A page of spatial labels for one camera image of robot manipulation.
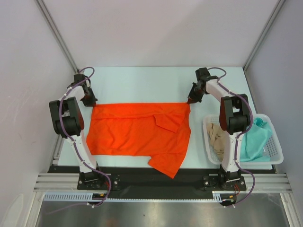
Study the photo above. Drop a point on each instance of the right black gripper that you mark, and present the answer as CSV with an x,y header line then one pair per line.
x,y
192,98

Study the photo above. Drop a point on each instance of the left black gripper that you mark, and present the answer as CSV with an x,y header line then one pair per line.
x,y
92,102

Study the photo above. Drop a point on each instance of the orange t-shirt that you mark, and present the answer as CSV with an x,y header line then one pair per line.
x,y
160,131

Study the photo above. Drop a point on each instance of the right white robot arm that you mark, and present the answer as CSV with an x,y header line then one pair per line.
x,y
235,119

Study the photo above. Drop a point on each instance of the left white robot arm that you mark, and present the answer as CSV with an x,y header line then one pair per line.
x,y
68,122

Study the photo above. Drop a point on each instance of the beige t-shirt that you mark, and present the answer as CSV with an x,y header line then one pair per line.
x,y
217,139

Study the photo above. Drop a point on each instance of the teal t-shirt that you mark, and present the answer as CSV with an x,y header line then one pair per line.
x,y
254,141

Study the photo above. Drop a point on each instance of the white plastic basket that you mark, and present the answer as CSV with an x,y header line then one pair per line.
x,y
272,148

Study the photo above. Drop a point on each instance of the right aluminium frame post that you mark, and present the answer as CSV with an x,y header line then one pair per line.
x,y
264,33

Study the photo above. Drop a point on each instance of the aluminium frame post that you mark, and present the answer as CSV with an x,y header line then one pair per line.
x,y
56,33
264,33

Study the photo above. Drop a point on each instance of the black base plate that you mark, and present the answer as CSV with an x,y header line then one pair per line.
x,y
132,192

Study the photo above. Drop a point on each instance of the left aluminium frame post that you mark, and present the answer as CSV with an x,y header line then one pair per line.
x,y
56,33

